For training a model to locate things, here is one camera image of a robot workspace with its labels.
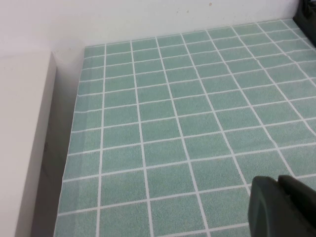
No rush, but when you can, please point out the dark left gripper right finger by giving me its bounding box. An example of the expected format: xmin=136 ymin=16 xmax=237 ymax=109
xmin=277 ymin=174 xmax=316 ymax=237

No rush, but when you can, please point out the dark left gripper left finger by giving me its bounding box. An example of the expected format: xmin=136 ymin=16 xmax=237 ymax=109
xmin=248 ymin=175 xmax=297 ymax=237

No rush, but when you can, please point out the green tile-pattern tablecloth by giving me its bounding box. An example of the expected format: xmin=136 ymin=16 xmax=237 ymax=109
xmin=53 ymin=19 xmax=316 ymax=237

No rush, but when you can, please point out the black drip tray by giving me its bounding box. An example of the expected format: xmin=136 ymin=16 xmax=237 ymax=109
xmin=292 ymin=9 xmax=316 ymax=46

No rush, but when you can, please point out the white cabinet block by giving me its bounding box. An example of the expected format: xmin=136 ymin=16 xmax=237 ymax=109
xmin=0 ymin=50 xmax=84 ymax=237

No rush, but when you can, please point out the black wire dish rack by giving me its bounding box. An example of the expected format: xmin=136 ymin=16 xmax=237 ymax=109
xmin=301 ymin=0 xmax=316 ymax=18

